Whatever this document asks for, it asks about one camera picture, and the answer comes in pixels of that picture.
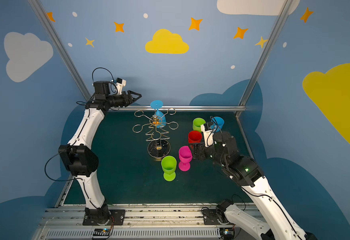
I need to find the pink wine glass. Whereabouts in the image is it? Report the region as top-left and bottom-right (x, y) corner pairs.
(178, 146), (193, 172)

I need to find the red wine glass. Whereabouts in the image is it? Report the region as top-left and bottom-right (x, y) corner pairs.
(188, 131), (202, 150)

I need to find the blue wine glass back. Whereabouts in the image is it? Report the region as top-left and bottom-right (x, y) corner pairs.
(150, 100), (167, 128)

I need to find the blue wine glass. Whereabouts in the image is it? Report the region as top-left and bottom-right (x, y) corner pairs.
(211, 117), (224, 132)
(150, 100), (167, 128)

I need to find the green wine glass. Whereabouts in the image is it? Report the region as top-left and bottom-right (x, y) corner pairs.
(161, 156), (177, 182)
(192, 118), (206, 133)

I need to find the green wine glass back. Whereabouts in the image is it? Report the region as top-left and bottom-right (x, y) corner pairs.
(161, 156), (177, 182)

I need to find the blue wine glass front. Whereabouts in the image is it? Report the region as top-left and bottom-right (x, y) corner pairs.
(211, 117), (224, 132)

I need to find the gold wire wine glass rack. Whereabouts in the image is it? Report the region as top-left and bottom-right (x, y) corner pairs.
(133, 108), (179, 162)

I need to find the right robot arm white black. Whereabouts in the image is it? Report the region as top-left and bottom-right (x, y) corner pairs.
(188, 131), (316, 240)

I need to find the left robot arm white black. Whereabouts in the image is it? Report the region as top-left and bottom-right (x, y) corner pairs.
(58, 78), (142, 226)

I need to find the right circuit board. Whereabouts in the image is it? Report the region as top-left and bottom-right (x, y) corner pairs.
(219, 228), (235, 240)

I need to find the circuit board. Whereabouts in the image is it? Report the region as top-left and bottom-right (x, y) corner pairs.
(92, 228), (111, 240)
(219, 228), (235, 240)

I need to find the left circuit board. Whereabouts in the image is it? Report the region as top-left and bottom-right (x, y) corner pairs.
(92, 228), (111, 240)

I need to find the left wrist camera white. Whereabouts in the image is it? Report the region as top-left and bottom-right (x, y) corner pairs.
(115, 78), (127, 95)

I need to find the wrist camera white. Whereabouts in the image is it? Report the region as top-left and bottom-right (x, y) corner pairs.
(115, 78), (127, 95)
(200, 122), (218, 148)

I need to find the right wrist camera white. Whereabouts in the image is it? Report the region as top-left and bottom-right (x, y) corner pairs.
(200, 122), (218, 148)

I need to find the aluminium frame back bar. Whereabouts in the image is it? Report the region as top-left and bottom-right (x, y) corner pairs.
(120, 105), (246, 112)

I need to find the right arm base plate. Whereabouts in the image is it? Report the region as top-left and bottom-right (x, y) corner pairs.
(201, 208), (233, 225)

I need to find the aluminium frame left post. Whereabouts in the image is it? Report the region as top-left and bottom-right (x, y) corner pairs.
(28, 0), (91, 100)

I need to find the aluminium frame post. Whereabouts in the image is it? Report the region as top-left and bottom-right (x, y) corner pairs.
(28, 0), (91, 100)
(239, 0), (293, 108)

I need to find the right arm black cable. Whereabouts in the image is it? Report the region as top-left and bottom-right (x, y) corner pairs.
(240, 185), (301, 240)

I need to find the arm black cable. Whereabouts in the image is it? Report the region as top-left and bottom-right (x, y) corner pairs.
(240, 185), (301, 240)
(44, 149), (77, 183)

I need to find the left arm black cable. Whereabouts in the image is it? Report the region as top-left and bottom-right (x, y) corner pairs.
(44, 149), (77, 183)

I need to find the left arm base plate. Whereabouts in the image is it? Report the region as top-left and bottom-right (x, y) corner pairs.
(83, 208), (126, 226)

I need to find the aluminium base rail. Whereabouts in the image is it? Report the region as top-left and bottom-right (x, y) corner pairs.
(32, 203), (264, 240)

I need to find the aluminium frame right post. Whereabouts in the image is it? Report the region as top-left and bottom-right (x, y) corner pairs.
(239, 0), (293, 108)

